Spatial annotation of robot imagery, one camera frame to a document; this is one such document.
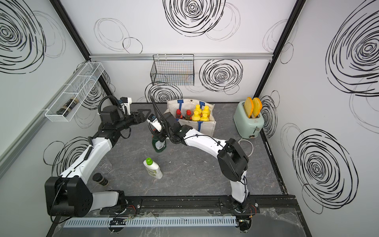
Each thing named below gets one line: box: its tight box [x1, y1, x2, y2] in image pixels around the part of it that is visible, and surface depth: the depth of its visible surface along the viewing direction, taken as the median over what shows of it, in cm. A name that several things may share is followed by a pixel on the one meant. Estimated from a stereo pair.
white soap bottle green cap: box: [143, 157, 164, 180], surface depth 74 cm
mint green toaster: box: [233, 100, 265, 139], surface depth 93 cm
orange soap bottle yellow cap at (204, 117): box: [200, 113, 210, 122], surface depth 86 cm
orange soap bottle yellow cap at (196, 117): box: [191, 110, 201, 122], surface depth 88 cm
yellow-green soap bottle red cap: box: [185, 109, 192, 121], surface depth 93 cm
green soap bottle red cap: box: [151, 134, 167, 153], surface depth 90 cm
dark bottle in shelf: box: [56, 97, 80, 118], surface depth 68 cm
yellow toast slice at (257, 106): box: [252, 97, 263, 118], surface depth 93 cm
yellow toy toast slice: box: [244, 96, 255, 119], surface depth 93 cm
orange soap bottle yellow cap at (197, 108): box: [193, 104, 202, 116], surface depth 91 cm
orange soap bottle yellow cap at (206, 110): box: [201, 105, 211, 117], surface depth 89 cm
